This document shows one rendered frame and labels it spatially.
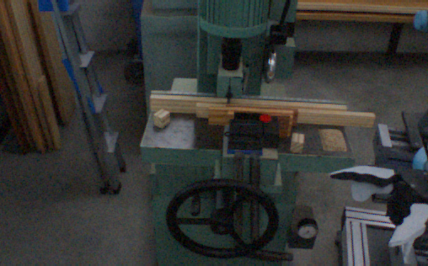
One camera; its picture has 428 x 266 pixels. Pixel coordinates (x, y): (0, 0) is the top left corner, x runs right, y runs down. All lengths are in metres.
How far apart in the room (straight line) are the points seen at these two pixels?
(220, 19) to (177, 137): 0.36
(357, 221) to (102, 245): 1.19
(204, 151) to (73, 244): 1.15
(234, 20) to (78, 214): 1.51
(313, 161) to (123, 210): 1.30
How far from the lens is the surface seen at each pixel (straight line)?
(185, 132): 1.23
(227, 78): 1.17
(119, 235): 2.15
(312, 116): 1.30
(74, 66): 1.94
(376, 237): 1.99
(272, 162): 1.07
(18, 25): 2.39
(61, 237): 2.21
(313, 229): 1.31
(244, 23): 1.07
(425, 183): 0.64
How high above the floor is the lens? 1.63
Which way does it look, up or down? 36 degrees down
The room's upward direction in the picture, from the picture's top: 3 degrees clockwise
